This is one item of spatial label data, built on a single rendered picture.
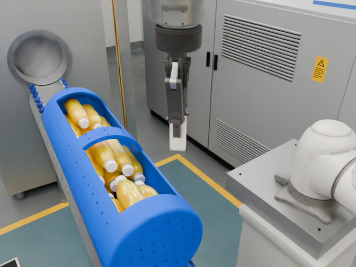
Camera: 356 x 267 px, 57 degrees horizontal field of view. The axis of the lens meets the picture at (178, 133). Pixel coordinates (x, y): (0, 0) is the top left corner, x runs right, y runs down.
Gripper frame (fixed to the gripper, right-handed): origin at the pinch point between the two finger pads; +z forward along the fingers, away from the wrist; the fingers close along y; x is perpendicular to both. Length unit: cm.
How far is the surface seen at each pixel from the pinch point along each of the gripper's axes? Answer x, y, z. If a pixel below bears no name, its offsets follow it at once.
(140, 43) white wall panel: -140, -522, 140
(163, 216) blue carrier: -4.2, -4.8, 27.5
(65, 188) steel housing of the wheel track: -55, -48, 63
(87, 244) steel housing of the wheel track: -35, -22, 63
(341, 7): 72, -151, 3
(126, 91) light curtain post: -42, -105, 42
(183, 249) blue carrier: 0.4, -8.2, 43.0
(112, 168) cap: -26, -30, 34
